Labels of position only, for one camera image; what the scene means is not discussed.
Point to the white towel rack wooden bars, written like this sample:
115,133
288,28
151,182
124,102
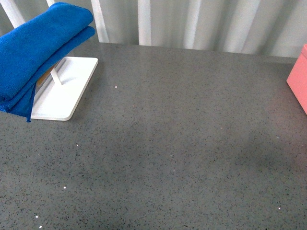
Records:
60,93

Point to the pink box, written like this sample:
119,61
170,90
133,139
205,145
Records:
297,79

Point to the blue microfiber cloth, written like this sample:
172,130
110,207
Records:
31,49

